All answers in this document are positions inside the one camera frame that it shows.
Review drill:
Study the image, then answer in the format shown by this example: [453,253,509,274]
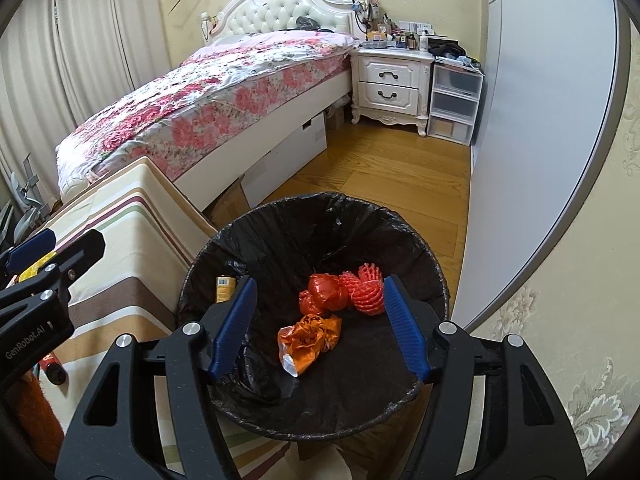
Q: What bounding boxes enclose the nightstand clutter items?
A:
[351,0,484,68]

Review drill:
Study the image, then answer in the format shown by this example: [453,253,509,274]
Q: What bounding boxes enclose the beige curtain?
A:
[1,0,169,203]

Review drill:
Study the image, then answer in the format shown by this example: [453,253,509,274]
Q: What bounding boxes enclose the black lined trash bin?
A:
[177,193,449,441]

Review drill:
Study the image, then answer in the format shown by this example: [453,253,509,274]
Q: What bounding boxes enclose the red foam net bottle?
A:
[338,263,385,316]

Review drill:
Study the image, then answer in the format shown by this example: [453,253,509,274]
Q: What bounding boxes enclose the white cardboard box under bed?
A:
[241,114,326,207]

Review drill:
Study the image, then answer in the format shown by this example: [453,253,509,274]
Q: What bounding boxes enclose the white sliding wardrobe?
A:
[452,0,630,330]

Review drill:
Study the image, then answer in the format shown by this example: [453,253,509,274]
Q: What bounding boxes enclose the white two-drawer nightstand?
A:
[350,48,435,138]

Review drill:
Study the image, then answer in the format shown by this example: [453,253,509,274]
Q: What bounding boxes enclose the orange foil wrapper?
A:
[277,315,342,378]

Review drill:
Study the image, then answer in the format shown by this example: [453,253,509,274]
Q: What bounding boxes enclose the clear plastic drawer unit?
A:
[426,61,484,146]

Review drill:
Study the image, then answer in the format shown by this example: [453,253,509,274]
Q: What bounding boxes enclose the red plastic wrapper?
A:
[298,273,350,316]

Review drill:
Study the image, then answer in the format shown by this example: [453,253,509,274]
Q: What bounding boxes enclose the grey desk chair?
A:
[1,154,51,246]

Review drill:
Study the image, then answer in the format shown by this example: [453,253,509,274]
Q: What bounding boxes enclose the white bed with floral quilt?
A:
[56,0,358,208]

